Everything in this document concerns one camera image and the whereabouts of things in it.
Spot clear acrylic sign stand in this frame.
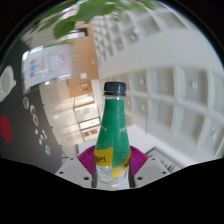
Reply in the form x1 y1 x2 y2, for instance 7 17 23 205
21 44 75 91

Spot green drink bottle yellow label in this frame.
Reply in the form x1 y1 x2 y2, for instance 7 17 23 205
92 81 132 189

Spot green potted plant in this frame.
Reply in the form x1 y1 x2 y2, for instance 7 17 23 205
31 0 158 48

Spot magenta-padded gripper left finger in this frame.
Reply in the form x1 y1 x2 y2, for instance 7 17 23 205
54 144 101 189

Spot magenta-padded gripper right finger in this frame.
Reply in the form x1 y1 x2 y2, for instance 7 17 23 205
128 145 172 189

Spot recessed ceiling lights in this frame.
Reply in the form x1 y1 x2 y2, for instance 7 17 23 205
99 19 224 134

